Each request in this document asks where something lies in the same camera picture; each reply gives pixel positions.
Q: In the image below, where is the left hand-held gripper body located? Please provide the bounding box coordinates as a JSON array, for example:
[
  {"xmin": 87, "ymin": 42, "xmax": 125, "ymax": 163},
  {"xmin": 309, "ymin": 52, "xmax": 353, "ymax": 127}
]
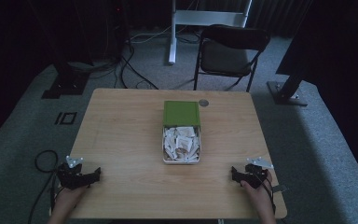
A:
[{"xmin": 56, "ymin": 155, "xmax": 91, "ymax": 190}]

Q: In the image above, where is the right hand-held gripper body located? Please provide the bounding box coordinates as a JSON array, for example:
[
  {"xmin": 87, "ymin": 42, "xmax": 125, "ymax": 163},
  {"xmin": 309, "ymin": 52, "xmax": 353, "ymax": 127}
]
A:
[{"xmin": 243, "ymin": 156, "xmax": 275, "ymax": 189}]

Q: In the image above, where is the green and white drawer box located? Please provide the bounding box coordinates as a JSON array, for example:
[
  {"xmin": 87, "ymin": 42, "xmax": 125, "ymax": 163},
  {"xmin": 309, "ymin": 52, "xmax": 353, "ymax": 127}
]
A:
[{"xmin": 161, "ymin": 100, "xmax": 202, "ymax": 165}]

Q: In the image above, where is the person's left hand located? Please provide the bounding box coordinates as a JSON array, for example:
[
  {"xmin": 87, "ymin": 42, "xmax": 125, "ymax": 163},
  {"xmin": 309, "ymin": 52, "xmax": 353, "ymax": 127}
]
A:
[{"xmin": 53, "ymin": 184, "xmax": 89, "ymax": 216}]

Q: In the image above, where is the person's right hand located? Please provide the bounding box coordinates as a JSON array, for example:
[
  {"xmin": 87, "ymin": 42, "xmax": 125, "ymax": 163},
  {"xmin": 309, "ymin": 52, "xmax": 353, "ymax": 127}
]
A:
[{"xmin": 240, "ymin": 170, "xmax": 276, "ymax": 216}]

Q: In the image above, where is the grey metal table clip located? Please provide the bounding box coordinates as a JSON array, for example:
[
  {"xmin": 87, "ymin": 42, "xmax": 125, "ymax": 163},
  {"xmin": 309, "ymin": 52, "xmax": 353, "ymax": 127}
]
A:
[{"xmin": 271, "ymin": 184, "xmax": 288, "ymax": 194}]

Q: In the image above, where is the pile of white paper packets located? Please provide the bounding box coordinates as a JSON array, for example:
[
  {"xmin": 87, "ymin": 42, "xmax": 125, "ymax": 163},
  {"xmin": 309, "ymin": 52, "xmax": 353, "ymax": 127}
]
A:
[{"xmin": 163, "ymin": 125, "xmax": 200, "ymax": 162}]

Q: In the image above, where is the black folding chair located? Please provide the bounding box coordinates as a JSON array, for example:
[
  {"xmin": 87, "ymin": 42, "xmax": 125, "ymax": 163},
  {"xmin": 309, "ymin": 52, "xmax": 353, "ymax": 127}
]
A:
[{"xmin": 193, "ymin": 24, "xmax": 271, "ymax": 93}]

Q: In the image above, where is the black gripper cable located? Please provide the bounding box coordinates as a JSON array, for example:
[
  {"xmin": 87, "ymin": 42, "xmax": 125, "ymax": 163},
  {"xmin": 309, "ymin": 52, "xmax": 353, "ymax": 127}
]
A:
[
  {"xmin": 260, "ymin": 174, "xmax": 278, "ymax": 216},
  {"xmin": 27, "ymin": 149, "xmax": 63, "ymax": 224}
]

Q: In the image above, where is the black stand with base plate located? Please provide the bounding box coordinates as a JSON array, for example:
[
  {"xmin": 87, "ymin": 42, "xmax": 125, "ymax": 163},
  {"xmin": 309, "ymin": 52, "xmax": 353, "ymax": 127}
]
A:
[
  {"xmin": 266, "ymin": 0, "xmax": 358, "ymax": 107},
  {"xmin": 40, "ymin": 0, "xmax": 94, "ymax": 101}
]

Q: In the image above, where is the bundle of floor cables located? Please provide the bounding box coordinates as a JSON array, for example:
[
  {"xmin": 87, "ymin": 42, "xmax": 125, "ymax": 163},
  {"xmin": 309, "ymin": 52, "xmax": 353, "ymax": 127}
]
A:
[{"xmin": 71, "ymin": 18, "xmax": 200, "ymax": 91}]

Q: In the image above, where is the white metal stand frame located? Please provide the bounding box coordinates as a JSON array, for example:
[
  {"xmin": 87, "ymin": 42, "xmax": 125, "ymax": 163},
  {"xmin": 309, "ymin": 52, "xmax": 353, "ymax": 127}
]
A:
[{"xmin": 167, "ymin": 0, "xmax": 254, "ymax": 65}]

